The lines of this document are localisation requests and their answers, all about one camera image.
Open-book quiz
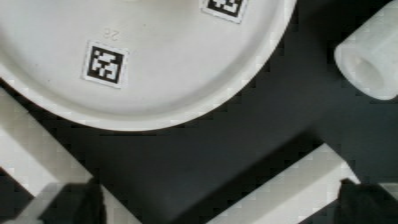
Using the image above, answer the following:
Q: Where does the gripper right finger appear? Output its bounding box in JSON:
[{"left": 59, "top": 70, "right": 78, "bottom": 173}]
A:
[{"left": 334, "top": 179, "right": 398, "bottom": 224}]

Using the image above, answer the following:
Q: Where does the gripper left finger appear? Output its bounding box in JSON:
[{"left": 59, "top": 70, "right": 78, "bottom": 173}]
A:
[{"left": 38, "top": 179, "right": 107, "bottom": 224}]

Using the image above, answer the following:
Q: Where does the white front rail right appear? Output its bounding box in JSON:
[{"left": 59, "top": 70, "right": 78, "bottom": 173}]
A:
[{"left": 203, "top": 143, "right": 398, "bottom": 224}]

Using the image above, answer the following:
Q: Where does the white cylindrical table leg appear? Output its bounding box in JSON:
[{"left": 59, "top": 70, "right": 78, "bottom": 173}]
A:
[{"left": 334, "top": 0, "right": 398, "bottom": 100}]

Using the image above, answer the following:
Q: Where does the white round table top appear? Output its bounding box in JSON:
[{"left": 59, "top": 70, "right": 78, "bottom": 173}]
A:
[{"left": 0, "top": 0, "right": 299, "bottom": 131}]

